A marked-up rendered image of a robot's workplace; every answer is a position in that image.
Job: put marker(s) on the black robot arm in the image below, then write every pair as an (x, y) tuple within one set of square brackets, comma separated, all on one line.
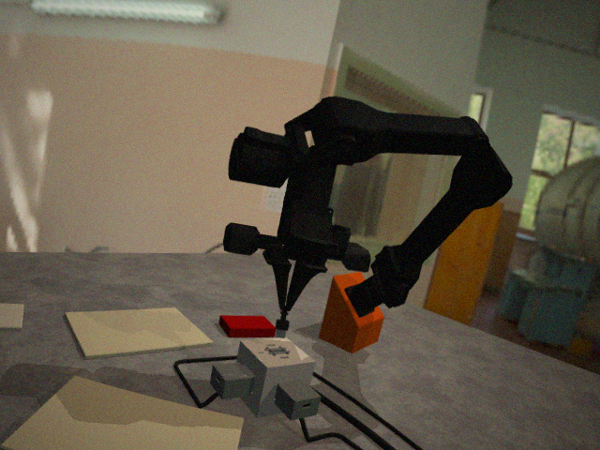
[(347, 131)]

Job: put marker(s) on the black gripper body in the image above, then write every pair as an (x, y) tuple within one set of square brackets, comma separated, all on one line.
[(245, 240)]

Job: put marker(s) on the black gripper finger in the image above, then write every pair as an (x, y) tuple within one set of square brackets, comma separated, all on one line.
[(281, 272), (301, 276)]

